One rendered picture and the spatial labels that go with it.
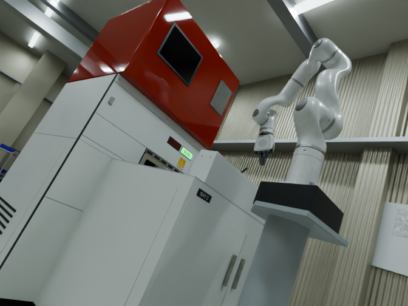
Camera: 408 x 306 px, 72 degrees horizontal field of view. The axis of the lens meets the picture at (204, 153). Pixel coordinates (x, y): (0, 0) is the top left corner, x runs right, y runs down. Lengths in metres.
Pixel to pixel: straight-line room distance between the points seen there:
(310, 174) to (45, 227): 1.18
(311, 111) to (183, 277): 0.82
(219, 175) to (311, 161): 0.37
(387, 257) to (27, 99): 9.65
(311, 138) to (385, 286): 2.53
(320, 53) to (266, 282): 1.06
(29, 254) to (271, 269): 1.04
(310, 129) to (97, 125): 1.01
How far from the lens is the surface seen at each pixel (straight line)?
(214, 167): 1.13
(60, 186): 1.47
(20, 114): 10.19
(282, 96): 1.61
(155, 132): 1.70
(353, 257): 3.51
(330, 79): 1.42
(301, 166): 1.15
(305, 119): 1.23
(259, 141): 1.55
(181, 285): 1.16
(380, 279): 3.56
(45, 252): 1.54
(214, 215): 1.18
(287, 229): 1.05
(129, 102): 1.60
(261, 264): 1.05
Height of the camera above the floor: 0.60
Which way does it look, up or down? 17 degrees up
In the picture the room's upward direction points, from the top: 24 degrees clockwise
